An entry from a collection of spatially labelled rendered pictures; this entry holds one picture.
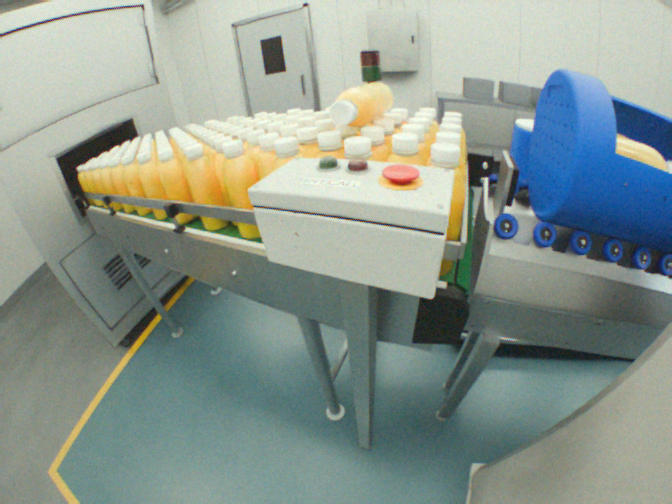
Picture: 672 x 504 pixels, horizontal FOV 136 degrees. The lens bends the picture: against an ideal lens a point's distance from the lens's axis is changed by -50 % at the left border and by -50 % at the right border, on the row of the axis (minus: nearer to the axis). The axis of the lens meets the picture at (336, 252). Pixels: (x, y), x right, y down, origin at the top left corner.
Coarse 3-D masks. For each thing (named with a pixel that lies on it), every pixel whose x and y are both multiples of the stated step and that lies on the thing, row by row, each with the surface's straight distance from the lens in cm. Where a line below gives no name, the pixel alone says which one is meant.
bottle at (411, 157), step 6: (396, 150) 42; (402, 150) 41; (414, 150) 42; (390, 156) 43; (396, 156) 42; (402, 156) 42; (408, 156) 42; (414, 156) 42; (390, 162) 42; (396, 162) 41; (402, 162) 41; (408, 162) 41; (414, 162) 41; (420, 162) 42
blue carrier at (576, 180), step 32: (544, 96) 63; (576, 96) 47; (608, 96) 50; (544, 128) 60; (576, 128) 45; (608, 128) 47; (640, 128) 78; (544, 160) 57; (576, 160) 44; (608, 160) 46; (544, 192) 55; (576, 192) 46; (608, 192) 48; (640, 192) 50; (576, 224) 53; (608, 224) 53; (640, 224) 55
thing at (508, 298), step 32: (480, 224) 63; (480, 256) 54; (480, 288) 54; (512, 288) 55; (544, 288) 56; (576, 288) 59; (608, 288) 62; (640, 288) 67; (480, 320) 68; (512, 320) 66; (544, 320) 65; (576, 320) 66; (608, 320) 67; (640, 320) 71; (608, 352) 91; (640, 352) 94
